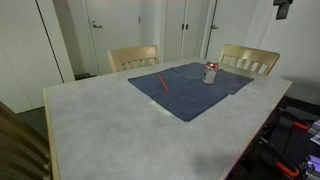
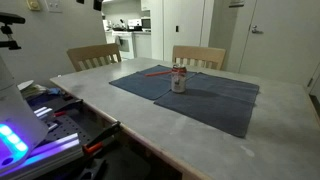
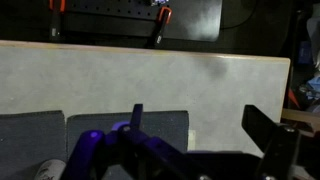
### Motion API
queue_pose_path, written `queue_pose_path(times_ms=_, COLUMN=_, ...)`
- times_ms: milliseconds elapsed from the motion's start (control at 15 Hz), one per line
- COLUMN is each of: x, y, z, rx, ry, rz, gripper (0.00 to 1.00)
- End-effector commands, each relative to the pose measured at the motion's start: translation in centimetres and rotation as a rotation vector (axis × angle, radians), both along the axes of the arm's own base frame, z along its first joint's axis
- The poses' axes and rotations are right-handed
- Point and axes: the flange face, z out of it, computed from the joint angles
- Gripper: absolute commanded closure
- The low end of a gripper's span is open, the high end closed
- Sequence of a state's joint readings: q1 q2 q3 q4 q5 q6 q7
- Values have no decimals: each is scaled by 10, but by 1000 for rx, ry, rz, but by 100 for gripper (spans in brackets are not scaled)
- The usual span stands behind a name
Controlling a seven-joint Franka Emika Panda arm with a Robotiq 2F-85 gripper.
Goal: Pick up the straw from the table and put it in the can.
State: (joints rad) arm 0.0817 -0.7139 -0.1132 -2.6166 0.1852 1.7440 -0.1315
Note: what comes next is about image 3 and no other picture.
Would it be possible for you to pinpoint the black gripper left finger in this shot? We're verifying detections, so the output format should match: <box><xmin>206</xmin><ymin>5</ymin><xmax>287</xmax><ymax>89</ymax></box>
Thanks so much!
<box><xmin>61</xmin><ymin>104</ymin><xmax>187</xmax><ymax>180</ymax></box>

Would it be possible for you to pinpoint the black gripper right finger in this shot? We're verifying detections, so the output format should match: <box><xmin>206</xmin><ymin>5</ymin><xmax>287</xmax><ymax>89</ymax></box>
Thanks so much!
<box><xmin>241</xmin><ymin>105</ymin><xmax>301</xmax><ymax>180</ymax></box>

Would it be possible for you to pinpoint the white soda can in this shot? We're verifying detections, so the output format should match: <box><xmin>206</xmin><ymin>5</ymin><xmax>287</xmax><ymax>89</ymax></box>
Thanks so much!
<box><xmin>34</xmin><ymin>159</ymin><xmax>66</xmax><ymax>180</ymax></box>

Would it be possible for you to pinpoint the dark blue left cloth mat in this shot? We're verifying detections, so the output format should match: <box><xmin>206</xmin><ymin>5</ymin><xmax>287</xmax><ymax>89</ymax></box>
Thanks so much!
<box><xmin>67</xmin><ymin>111</ymin><xmax>189</xmax><ymax>180</ymax></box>

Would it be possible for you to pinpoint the dark blue cloth mat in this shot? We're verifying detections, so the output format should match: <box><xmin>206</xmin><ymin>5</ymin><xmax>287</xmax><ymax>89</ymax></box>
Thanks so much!
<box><xmin>67</xmin><ymin>111</ymin><xmax>189</xmax><ymax>180</ymax></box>
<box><xmin>0</xmin><ymin>111</ymin><xmax>66</xmax><ymax>180</ymax></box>

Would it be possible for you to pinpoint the dark blue right cloth mat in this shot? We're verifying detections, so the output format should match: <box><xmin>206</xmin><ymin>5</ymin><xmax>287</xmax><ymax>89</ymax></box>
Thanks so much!
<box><xmin>0</xmin><ymin>111</ymin><xmax>66</xmax><ymax>180</ymax></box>

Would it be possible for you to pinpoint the orange black clamp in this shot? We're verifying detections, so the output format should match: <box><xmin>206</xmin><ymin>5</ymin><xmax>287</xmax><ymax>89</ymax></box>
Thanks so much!
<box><xmin>49</xmin><ymin>0</ymin><xmax>66</xmax><ymax>42</ymax></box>
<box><xmin>147</xmin><ymin>6</ymin><xmax>172</xmax><ymax>49</ymax></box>

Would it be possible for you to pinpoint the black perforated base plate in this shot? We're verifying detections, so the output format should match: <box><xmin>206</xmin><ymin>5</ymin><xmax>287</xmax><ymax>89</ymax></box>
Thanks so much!
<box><xmin>64</xmin><ymin>0</ymin><xmax>222</xmax><ymax>42</ymax></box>

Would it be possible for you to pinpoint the black cable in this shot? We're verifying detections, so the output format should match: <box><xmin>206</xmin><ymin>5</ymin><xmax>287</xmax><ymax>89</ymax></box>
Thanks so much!
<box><xmin>220</xmin><ymin>0</ymin><xmax>264</xmax><ymax>30</ymax></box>

